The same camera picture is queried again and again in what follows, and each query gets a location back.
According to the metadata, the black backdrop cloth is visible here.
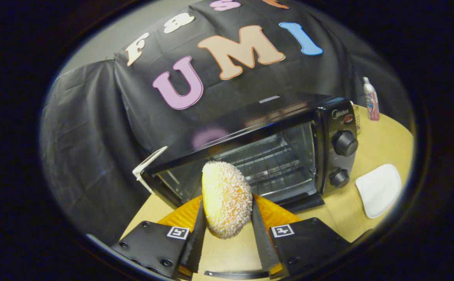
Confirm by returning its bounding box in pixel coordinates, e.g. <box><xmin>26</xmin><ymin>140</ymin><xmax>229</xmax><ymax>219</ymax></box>
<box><xmin>39</xmin><ymin>0</ymin><xmax>411</xmax><ymax>246</ymax></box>

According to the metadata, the white pop-up toaster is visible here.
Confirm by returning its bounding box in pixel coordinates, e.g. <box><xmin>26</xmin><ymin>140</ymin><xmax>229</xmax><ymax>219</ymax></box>
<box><xmin>132</xmin><ymin>146</ymin><xmax>169</xmax><ymax>194</ymax></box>

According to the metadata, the plastic bottle with pink label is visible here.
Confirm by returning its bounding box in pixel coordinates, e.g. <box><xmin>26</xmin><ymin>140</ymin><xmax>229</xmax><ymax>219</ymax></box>
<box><xmin>363</xmin><ymin>77</ymin><xmax>380</xmax><ymax>121</ymax></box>

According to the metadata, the clear wire utensil holder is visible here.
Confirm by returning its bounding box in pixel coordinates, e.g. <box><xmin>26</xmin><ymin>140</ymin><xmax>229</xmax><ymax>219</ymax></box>
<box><xmin>351</xmin><ymin>101</ymin><xmax>361</xmax><ymax>135</ymax></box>

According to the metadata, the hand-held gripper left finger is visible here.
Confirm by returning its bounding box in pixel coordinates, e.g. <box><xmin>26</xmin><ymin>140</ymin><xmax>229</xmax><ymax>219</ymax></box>
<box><xmin>111</xmin><ymin>195</ymin><xmax>208</xmax><ymax>280</ymax></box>

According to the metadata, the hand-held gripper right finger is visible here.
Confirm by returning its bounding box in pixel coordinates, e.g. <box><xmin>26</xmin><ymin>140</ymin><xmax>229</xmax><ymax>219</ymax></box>
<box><xmin>251</xmin><ymin>194</ymin><xmax>351</xmax><ymax>279</ymax></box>

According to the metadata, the sugar coated bread bun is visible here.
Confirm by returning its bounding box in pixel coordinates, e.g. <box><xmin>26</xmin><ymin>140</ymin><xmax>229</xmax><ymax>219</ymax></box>
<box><xmin>202</xmin><ymin>161</ymin><xmax>253</xmax><ymax>239</ymax></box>

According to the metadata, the black toaster oven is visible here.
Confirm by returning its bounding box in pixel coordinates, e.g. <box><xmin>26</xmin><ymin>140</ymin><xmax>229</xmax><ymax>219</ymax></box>
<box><xmin>140</xmin><ymin>93</ymin><xmax>359</xmax><ymax>280</ymax></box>

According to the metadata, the white plate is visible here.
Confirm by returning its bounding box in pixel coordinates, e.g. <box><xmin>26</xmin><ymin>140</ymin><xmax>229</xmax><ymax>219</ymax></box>
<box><xmin>356</xmin><ymin>164</ymin><xmax>402</xmax><ymax>219</ymax></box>

